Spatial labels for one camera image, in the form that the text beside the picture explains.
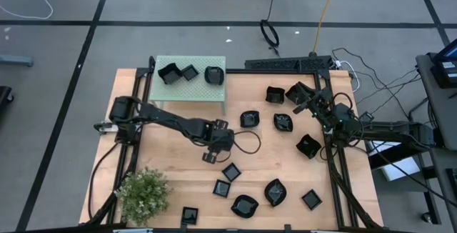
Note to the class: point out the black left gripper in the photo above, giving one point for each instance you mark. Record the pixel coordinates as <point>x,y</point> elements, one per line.
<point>217,151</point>

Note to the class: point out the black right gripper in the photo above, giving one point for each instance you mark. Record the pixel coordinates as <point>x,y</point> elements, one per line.
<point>301,107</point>

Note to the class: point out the black wavy square mini plate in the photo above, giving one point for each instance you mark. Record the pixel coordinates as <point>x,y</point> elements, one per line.
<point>308,147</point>
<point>290,93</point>
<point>170,75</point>
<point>275,95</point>

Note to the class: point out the black small square mini plate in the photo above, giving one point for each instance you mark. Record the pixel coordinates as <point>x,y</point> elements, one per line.
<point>221,188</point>
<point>190,72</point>
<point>311,199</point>
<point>189,215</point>
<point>231,172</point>

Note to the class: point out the black leaf-shaped mini plate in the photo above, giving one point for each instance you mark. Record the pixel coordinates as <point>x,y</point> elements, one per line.
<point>283,123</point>
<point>275,192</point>
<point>244,206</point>
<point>249,119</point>
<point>214,76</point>

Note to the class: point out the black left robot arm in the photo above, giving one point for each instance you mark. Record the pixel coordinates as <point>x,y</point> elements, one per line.
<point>168,118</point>

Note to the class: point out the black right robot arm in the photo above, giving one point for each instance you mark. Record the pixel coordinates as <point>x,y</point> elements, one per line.
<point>392,131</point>

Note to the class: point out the mint green perforated small table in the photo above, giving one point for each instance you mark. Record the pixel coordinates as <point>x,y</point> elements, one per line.
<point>193,90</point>

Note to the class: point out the black table edge clamp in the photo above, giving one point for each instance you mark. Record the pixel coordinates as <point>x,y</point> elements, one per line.
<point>184,226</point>
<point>286,228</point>

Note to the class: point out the green artificial potted plant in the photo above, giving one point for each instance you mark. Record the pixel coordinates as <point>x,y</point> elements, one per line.
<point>143,197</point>

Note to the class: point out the black stand crossbar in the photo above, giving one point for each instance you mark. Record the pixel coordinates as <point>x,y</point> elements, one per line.
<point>389,158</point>

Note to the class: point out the white flat box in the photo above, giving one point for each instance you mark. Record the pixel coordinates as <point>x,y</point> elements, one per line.
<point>400,167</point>

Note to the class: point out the gray side desk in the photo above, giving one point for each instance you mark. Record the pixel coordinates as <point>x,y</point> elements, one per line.
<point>441,111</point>

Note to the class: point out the black device with labels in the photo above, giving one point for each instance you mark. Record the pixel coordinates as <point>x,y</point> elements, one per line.
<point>444,77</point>

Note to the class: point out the laptop with blue screen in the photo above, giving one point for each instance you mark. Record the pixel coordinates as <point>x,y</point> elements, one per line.
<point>450,52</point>

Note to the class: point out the black caster wheel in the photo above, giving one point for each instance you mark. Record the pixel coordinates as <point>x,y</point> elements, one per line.
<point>427,218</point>

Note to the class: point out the black object on floor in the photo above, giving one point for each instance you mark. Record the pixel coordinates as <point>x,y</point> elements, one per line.
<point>4,95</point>

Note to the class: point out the gray floor bar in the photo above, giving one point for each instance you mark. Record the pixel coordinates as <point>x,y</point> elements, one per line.
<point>16,60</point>

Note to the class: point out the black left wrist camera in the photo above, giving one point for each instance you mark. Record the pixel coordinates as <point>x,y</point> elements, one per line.
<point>224,140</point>

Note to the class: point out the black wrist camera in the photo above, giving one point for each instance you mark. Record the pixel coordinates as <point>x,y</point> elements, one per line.
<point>320,102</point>
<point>224,140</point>

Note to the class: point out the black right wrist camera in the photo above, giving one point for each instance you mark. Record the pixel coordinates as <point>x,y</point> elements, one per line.
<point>320,102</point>

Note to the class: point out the black aluminium extrusion frame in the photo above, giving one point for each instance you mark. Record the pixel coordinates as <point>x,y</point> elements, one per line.
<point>271,71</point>

